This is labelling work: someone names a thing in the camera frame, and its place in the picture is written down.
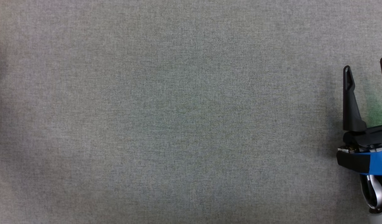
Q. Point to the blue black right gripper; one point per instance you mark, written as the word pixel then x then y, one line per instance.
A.
pixel 365 155

